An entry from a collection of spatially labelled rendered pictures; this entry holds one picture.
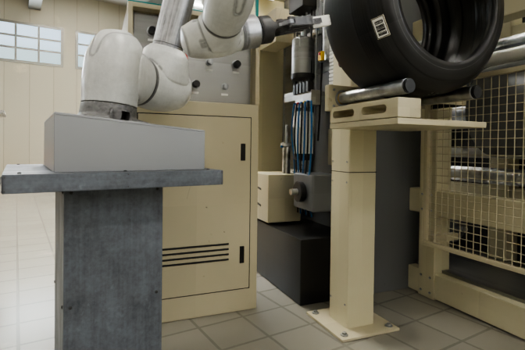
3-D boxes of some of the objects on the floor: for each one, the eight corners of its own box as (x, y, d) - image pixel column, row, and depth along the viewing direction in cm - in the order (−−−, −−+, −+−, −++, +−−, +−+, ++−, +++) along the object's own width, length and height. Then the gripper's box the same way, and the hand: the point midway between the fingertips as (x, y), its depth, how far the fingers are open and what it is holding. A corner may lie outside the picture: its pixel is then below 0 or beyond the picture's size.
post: (327, 318, 163) (337, -288, 160) (354, 313, 169) (363, -274, 165) (346, 331, 151) (356, -323, 148) (373, 326, 157) (384, -306, 153)
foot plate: (305, 313, 167) (305, 308, 167) (357, 305, 178) (358, 300, 178) (342, 343, 142) (342, 337, 142) (399, 330, 153) (399, 324, 153)
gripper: (263, 9, 100) (339, -1, 109) (245, 23, 112) (315, 14, 121) (269, 38, 101) (344, 26, 110) (251, 49, 113) (319, 38, 122)
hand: (319, 21), depth 114 cm, fingers closed
